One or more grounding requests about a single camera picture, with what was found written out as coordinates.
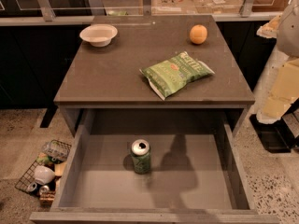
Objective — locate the silver can on floor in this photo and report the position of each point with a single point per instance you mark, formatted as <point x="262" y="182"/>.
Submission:
<point x="43" y="189"/>
<point x="32" y="187"/>

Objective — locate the orange fruit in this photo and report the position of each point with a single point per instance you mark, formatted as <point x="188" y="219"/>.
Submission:
<point x="198" y="34"/>

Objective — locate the grey open top drawer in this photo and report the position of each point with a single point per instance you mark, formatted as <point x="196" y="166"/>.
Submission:
<point x="196" y="175"/>

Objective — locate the glass railing with metal posts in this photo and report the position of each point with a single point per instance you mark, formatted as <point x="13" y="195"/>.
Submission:
<point x="61" y="12"/>

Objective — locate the black wire basket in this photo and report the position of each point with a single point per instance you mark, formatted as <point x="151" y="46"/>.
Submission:
<point x="28" y="176"/>

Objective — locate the white bowl in basket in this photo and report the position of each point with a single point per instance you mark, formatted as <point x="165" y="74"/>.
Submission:
<point x="43" y="175"/>

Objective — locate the green chip bag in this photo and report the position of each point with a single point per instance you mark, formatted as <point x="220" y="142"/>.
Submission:
<point x="172" y="75"/>

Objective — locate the cardboard box left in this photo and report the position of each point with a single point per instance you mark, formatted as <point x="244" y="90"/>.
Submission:
<point x="171" y="7"/>

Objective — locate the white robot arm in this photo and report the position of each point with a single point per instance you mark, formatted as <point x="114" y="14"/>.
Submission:
<point x="278" y="86"/>

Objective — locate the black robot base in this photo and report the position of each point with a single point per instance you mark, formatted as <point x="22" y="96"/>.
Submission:
<point x="276" y="137"/>

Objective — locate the white bowl on counter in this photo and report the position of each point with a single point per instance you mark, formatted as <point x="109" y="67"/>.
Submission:
<point x="98" y="35"/>

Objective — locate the green soda can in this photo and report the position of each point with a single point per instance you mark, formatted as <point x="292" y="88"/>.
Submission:
<point x="140" y="154"/>

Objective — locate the brown snack bar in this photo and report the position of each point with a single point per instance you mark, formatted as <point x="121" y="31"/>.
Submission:
<point x="47" y="198"/>

